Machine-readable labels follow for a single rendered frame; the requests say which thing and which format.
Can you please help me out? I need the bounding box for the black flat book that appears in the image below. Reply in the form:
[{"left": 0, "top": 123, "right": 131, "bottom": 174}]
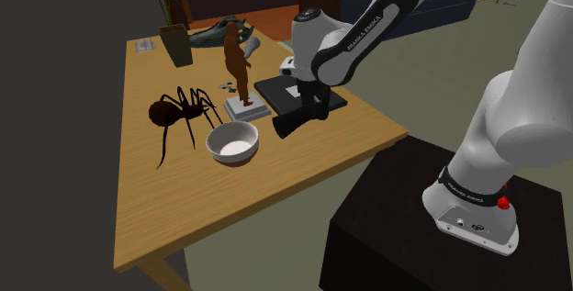
[{"left": 253, "top": 74, "right": 349, "bottom": 118}]

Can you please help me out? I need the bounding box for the pale grey rounded object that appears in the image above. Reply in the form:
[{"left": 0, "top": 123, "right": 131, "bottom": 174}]
[{"left": 242, "top": 35, "right": 262, "bottom": 62}]

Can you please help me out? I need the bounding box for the brown human figure grey base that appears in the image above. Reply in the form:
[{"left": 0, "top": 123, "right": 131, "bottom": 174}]
[{"left": 222, "top": 21, "right": 273, "bottom": 123}]

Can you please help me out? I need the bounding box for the white bowl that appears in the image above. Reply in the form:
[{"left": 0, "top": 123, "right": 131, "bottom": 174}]
[{"left": 205, "top": 120, "right": 260, "bottom": 165}]

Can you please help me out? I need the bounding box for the dark green animal skull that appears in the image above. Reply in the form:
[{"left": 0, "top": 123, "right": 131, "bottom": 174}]
[{"left": 187, "top": 15, "right": 255, "bottom": 49}]

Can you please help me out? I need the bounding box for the green plant in dark pot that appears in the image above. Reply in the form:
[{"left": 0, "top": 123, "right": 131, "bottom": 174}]
[{"left": 127, "top": 0, "right": 195, "bottom": 69}]

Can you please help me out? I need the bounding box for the black spider toy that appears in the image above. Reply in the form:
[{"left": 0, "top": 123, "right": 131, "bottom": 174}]
[{"left": 148, "top": 85, "right": 224, "bottom": 171}]

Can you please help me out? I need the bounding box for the dark robot stand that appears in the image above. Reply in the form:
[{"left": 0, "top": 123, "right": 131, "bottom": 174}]
[{"left": 318, "top": 135, "right": 573, "bottom": 291}]

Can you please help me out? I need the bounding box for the wooden table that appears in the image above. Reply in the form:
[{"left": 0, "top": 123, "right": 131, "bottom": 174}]
[{"left": 113, "top": 26, "right": 410, "bottom": 291}]

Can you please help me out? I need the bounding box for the small grey flat box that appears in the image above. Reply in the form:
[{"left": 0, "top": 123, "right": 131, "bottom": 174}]
[{"left": 135, "top": 37, "right": 157, "bottom": 54}]

